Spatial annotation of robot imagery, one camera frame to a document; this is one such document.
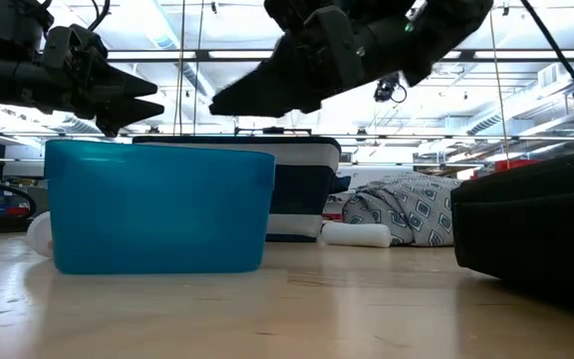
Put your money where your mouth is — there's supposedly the black overhead frame bar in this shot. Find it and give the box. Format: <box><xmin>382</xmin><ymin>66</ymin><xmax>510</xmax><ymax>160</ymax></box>
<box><xmin>107</xmin><ymin>48</ymin><xmax>574</xmax><ymax>64</ymax></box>

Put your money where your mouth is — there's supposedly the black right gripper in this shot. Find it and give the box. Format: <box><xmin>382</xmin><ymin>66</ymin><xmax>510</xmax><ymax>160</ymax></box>
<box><xmin>209</xmin><ymin>0</ymin><xmax>418</xmax><ymax>119</ymax></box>

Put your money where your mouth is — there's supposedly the thin vertical pole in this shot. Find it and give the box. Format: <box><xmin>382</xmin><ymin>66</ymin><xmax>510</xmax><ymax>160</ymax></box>
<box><xmin>488</xmin><ymin>0</ymin><xmax>512</xmax><ymax>169</ymax></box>

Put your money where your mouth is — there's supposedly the red storage bin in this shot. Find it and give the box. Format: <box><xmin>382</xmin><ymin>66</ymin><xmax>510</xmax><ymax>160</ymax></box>
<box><xmin>493</xmin><ymin>158</ymin><xmax>543</xmax><ymax>174</ymax></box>

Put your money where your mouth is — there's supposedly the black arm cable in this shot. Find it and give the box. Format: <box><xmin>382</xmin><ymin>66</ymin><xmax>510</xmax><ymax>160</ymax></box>
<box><xmin>518</xmin><ymin>0</ymin><xmax>574</xmax><ymax>124</ymax></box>

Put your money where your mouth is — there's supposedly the black curved cable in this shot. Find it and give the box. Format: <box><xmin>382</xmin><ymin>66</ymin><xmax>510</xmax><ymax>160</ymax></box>
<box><xmin>0</xmin><ymin>167</ymin><xmax>38</xmax><ymax>219</ymax></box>

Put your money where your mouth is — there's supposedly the grey diamond-patterned cloth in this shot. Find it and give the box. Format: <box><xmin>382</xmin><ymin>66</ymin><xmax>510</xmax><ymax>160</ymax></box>
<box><xmin>341</xmin><ymin>173</ymin><xmax>463</xmax><ymax>248</ymax></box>

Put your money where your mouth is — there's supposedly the teal plastic bin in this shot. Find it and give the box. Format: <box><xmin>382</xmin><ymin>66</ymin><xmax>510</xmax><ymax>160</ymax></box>
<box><xmin>44</xmin><ymin>139</ymin><xmax>277</xmax><ymax>275</ymax></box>

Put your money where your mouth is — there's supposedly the navy white striped fabric basket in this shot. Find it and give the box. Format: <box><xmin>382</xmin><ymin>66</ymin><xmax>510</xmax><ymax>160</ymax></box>
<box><xmin>132</xmin><ymin>134</ymin><xmax>353</xmax><ymax>244</ymax></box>

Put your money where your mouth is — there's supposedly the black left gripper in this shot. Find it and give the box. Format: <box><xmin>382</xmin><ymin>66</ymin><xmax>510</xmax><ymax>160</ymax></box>
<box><xmin>37</xmin><ymin>24</ymin><xmax>165</xmax><ymax>138</ymax></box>

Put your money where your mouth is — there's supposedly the white gauze roll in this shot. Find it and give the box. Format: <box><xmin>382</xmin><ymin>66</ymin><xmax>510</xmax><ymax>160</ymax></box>
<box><xmin>320</xmin><ymin>221</ymin><xmax>394</xmax><ymax>249</ymax></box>
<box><xmin>25</xmin><ymin>211</ymin><xmax>55</xmax><ymax>259</ymax></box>

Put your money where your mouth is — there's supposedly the black first aid kit bag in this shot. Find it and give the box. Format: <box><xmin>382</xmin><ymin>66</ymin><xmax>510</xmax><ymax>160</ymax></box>
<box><xmin>449</xmin><ymin>147</ymin><xmax>574</xmax><ymax>320</ymax></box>

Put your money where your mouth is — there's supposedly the black overhead camera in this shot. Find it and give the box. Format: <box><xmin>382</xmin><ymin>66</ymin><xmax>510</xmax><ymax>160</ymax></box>
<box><xmin>374</xmin><ymin>72</ymin><xmax>409</xmax><ymax>105</ymax></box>

